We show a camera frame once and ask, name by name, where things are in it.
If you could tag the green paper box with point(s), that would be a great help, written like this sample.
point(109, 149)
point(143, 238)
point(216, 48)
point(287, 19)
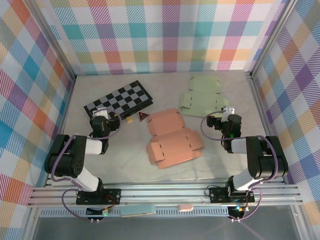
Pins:
point(202, 100)

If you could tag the orange paper box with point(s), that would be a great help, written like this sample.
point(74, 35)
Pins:
point(170, 140)

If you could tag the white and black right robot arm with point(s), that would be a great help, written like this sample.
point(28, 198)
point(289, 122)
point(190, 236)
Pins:
point(265, 160)

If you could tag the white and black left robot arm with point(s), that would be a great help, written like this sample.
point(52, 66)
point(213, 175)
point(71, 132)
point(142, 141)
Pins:
point(75, 160)

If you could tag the small wooden cube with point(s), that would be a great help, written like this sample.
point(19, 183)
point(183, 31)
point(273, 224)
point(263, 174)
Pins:
point(129, 119)

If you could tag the black folding chessboard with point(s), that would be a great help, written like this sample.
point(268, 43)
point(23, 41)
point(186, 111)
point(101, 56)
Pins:
point(125, 97)

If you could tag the red triangle piece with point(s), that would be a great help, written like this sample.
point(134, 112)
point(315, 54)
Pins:
point(143, 115)

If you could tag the small circuit board green light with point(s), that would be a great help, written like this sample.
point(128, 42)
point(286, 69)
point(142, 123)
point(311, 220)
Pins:
point(105, 213)
point(237, 209)

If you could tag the pink flat pad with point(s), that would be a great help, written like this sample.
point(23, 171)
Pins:
point(185, 207)

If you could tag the blue-grey flat pad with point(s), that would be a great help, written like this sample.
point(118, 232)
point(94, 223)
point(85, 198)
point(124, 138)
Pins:
point(137, 210)

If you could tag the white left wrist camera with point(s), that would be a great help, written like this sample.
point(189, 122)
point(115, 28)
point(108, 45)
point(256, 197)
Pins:
point(100, 113)

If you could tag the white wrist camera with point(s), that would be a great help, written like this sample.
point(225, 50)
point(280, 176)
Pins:
point(100, 113)
point(228, 111)

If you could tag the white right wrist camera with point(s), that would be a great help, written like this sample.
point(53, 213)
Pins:
point(228, 111)

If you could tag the aluminium table edge rail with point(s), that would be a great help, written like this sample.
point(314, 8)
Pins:
point(70, 92)
point(258, 100)

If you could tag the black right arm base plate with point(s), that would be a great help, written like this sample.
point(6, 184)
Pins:
point(217, 195)

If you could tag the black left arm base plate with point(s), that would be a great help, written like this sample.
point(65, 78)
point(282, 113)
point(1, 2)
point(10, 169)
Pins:
point(112, 196)

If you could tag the aluminium mounting rail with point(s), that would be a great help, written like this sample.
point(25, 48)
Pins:
point(162, 193)

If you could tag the aluminium frame post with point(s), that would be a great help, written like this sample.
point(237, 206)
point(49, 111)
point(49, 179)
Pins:
point(55, 41)
point(272, 37)

